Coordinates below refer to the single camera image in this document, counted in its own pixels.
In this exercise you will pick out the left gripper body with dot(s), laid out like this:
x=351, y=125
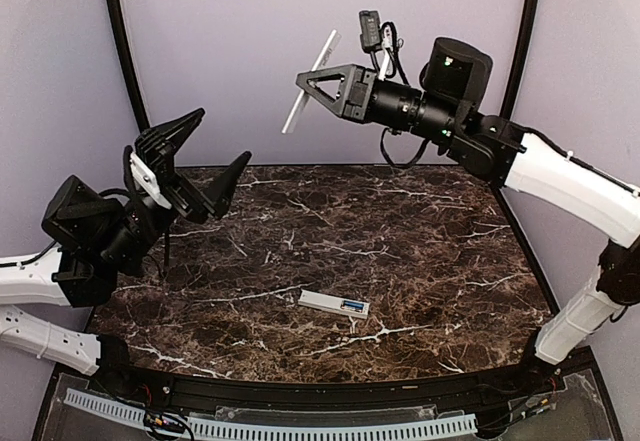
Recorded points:
x=187, y=196

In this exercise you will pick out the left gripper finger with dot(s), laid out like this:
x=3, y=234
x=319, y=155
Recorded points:
x=167, y=138
x=220, y=192

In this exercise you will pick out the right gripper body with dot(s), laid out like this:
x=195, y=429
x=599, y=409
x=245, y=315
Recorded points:
x=361, y=97

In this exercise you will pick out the blue battery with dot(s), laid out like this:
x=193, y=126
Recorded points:
x=353, y=306

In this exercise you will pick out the white remote control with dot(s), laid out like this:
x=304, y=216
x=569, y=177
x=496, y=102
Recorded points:
x=330, y=304

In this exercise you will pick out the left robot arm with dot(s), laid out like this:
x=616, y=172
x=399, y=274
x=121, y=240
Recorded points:
x=98, y=236

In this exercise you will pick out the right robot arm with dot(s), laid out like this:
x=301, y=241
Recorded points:
x=444, y=111

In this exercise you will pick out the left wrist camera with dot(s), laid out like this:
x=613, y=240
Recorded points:
x=152, y=165

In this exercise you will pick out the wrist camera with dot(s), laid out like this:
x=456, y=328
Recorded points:
x=380, y=41
x=152, y=165

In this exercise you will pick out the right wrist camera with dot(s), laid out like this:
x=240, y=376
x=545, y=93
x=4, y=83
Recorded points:
x=380, y=41

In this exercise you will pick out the left black frame post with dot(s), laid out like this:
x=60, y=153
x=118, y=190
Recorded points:
x=116, y=14

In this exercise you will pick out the black frame post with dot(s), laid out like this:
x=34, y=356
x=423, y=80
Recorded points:
x=116, y=14
x=519, y=58

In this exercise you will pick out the black front rail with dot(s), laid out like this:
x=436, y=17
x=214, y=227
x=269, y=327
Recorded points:
x=201, y=394

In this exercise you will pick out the right black frame post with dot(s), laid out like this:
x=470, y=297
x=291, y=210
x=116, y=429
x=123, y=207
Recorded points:
x=519, y=58

